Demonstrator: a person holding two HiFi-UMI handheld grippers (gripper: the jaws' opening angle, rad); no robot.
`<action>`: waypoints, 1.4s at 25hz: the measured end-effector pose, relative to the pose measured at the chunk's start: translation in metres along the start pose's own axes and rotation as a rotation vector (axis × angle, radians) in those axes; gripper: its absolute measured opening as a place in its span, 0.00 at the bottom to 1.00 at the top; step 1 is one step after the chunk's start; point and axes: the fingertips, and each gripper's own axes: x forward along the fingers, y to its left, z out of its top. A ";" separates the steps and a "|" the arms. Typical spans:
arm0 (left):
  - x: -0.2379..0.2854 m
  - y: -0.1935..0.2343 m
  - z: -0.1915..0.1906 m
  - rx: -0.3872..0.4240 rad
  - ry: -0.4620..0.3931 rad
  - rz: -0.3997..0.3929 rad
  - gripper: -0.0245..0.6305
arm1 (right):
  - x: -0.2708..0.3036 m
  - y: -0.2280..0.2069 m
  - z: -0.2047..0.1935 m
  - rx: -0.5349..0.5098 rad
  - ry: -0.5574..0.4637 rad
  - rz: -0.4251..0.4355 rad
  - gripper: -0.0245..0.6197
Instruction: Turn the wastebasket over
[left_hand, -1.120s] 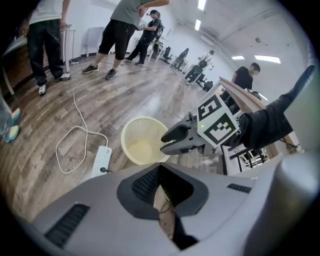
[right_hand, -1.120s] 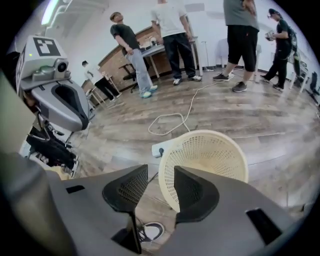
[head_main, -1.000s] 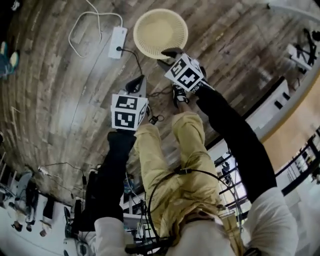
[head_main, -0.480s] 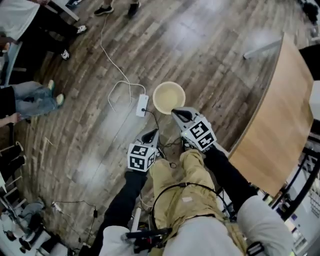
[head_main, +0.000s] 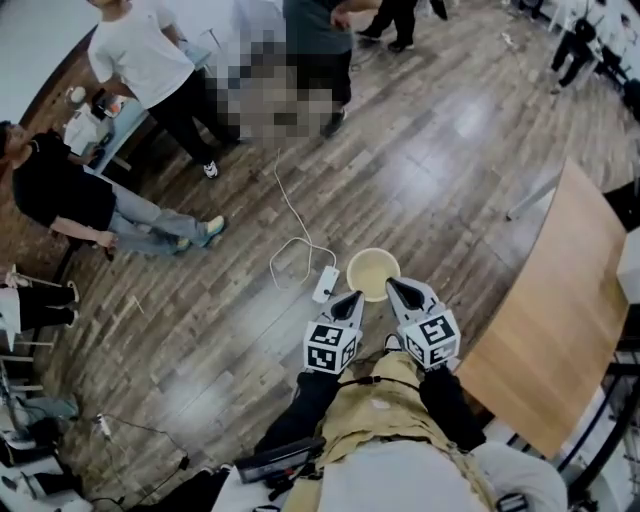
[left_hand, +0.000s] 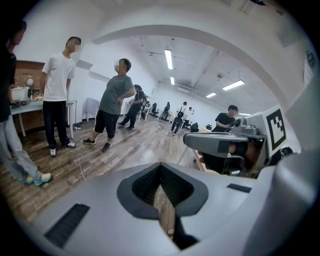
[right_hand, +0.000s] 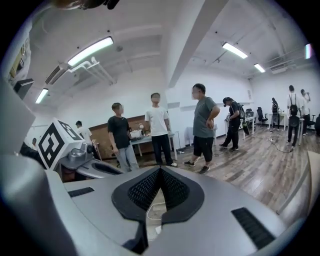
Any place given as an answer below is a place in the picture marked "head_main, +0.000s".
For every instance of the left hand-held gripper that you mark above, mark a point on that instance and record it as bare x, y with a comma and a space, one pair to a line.
325, 350

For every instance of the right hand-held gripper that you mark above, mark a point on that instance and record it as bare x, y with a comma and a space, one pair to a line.
432, 337

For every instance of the beige plastic waste basket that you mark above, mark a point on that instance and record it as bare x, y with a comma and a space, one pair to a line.
365, 270

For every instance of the person's left forearm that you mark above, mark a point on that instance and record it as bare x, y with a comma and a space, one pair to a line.
305, 405

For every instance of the person's right forearm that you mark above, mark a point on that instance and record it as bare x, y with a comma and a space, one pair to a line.
450, 410

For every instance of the person's right shoe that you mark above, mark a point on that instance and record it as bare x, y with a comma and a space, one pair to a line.
394, 345

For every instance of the person's beige trousers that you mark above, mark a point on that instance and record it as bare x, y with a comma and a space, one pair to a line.
380, 415

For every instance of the wooden table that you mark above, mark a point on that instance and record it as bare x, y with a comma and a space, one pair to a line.
560, 325

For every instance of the black screen device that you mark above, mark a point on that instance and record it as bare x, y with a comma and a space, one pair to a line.
277, 460

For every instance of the person's white shirt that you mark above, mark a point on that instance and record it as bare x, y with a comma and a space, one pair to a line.
400, 480

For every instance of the white box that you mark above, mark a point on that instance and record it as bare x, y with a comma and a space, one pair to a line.
630, 267

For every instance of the black metal railing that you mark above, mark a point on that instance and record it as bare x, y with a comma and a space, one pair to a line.
607, 430

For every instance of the light blue table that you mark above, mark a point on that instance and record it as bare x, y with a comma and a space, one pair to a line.
127, 130

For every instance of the white container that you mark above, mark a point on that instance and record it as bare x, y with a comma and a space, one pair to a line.
85, 127

